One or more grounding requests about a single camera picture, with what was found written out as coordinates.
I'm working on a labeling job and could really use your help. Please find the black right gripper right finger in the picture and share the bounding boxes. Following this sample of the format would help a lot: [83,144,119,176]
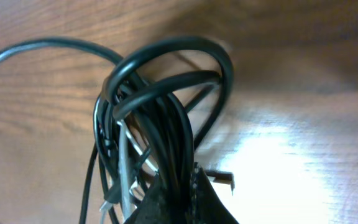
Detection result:
[189,162,239,224]

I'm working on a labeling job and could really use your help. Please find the white usb cable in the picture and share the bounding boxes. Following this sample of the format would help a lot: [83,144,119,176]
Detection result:
[99,119,160,224]

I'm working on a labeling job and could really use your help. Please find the thin black usb cable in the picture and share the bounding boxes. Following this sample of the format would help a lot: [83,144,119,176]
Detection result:
[78,96,236,224]

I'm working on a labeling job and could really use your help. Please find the thick black cable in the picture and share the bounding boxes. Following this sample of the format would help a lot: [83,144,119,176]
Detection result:
[0,35,234,200]

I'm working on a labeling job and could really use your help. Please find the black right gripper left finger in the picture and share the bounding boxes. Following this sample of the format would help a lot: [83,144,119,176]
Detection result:
[124,176,179,224]

